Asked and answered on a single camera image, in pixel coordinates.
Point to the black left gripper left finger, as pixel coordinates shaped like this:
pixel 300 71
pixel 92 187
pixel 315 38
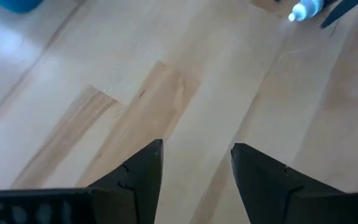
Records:
pixel 135 186

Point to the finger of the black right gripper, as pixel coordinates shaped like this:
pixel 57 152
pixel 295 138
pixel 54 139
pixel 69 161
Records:
pixel 342 11

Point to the small teal food coloring bottle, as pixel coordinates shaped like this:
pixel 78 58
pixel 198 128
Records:
pixel 306 7

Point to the teal plastic bin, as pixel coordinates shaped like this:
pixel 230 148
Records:
pixel 19 4

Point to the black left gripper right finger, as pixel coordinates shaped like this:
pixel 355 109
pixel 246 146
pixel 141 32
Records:
pixel 269 193

